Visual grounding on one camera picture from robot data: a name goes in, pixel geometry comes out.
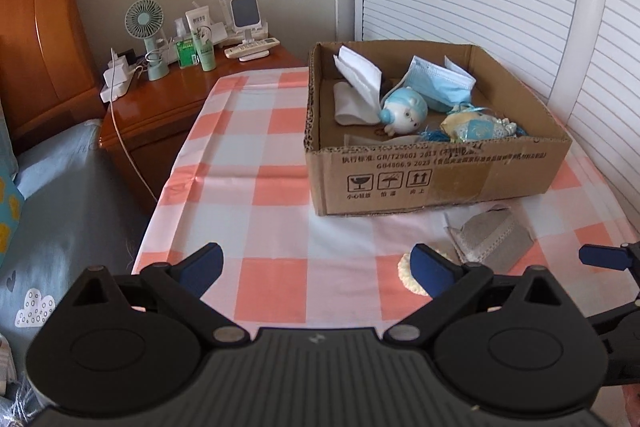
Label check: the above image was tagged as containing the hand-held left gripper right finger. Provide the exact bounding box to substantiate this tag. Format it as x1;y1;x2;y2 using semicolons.
382;244;568;342

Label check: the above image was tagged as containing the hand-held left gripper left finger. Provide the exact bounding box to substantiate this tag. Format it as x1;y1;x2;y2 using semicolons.
72;243;249;349

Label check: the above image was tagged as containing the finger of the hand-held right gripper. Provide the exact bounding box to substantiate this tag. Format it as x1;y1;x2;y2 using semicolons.
578;243;635;271
587;299;640;389

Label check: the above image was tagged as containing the cream knitted round pad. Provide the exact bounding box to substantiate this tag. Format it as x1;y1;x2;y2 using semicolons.
396;247;459;297

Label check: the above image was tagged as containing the grey fabric pouch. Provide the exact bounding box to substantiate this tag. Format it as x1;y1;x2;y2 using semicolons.
443;204;535;271

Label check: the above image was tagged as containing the brown cardboard box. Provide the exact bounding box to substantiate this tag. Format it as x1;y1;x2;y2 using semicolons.
304;40;574;219

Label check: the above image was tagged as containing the blue plush toy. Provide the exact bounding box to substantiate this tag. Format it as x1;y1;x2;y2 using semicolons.
378;86;430;137

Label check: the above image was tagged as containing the white tissue sheet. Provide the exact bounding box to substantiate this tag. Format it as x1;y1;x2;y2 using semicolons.
333;46;384;108

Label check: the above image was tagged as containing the pink checkered tablecloth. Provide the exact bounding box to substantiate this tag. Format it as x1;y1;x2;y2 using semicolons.
130;67;640;340

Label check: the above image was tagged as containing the light blue bed sheet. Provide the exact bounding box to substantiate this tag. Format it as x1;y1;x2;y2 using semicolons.
0;119;152;427

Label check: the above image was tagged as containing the wooden nightstand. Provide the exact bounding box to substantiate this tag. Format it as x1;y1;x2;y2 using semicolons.
98;44;309;216

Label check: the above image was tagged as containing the blue face mask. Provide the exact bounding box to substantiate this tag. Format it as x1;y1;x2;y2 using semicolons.
402;55;477;113

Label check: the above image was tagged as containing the teal patterned pillow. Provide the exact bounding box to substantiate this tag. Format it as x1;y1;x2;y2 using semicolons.
0;117;26;269

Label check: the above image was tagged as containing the white power strip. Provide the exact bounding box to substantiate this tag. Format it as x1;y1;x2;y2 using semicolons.
99;49;139;104

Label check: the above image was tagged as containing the green small box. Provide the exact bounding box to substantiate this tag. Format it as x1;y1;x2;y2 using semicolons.
175;39;199;69

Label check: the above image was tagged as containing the green cosmetic tube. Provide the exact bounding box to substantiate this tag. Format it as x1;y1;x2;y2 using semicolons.
192;26;217;72

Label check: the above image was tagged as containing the large white remote control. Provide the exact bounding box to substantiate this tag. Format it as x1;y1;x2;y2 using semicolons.
223;36;282;59

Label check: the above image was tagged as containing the white cosmetic tube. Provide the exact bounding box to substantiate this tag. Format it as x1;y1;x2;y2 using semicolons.
184;6;210;40

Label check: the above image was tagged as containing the green desk fan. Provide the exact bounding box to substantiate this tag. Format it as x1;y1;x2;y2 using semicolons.
124;0;169;82

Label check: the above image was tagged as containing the wooden headboard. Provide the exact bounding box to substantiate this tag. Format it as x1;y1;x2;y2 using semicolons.
0;0;107;158

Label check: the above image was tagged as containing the white cable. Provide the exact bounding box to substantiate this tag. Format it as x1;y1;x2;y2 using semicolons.
108;49;159;204

